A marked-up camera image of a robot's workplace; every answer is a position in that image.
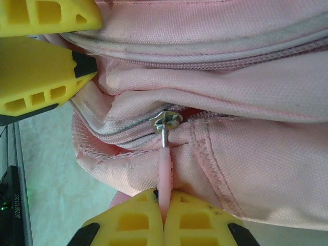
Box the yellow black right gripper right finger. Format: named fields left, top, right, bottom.
left=164, top=190, right=251, bottom=246

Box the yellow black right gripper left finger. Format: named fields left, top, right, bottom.
left=80, top=188, right=165, bottom=246

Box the pink zipper pull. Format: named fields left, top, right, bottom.
left=148, top=109, right=184, bottom=217

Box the pink backpack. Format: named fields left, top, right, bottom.
left=42, top=0, right=328, bottom=233

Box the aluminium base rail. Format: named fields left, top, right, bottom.
left=0, top=120, right=34, bottom=246

